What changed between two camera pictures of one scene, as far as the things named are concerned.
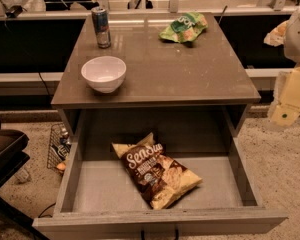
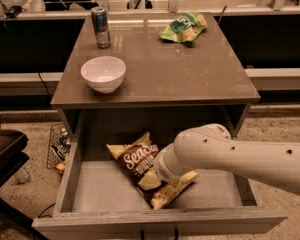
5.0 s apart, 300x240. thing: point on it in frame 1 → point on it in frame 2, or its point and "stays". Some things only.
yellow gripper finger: x=285 y=114 → x=149 y=181
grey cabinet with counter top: x=171 y=91 stays
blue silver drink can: x=101 y=26 stays
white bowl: x=104 y=74 stays
